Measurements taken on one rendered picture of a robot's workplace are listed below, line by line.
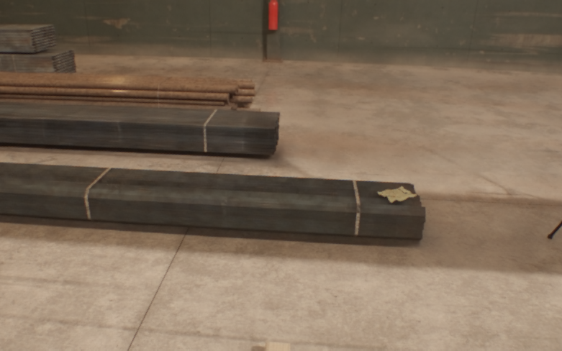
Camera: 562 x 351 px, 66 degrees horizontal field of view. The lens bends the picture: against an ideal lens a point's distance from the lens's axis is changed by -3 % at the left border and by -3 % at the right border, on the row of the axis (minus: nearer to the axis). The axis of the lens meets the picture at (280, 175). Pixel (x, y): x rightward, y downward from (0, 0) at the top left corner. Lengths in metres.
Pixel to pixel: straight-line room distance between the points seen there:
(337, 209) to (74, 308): 1.53
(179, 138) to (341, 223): 1.80
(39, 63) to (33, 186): 4.27
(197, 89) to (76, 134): 1.25
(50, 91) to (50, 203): 2.28
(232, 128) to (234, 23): 5.39
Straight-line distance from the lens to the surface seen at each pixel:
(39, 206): 3.24
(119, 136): 4.16
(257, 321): 2.21
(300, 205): 2.72
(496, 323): 2.46
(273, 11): 8.57
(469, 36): 9.43
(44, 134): 4.50
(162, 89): 4.79
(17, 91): 5.48
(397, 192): 2.91
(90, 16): 9.95
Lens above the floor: 1.48
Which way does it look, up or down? 24 degrees down
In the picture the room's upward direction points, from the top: 2 degrees clockwise
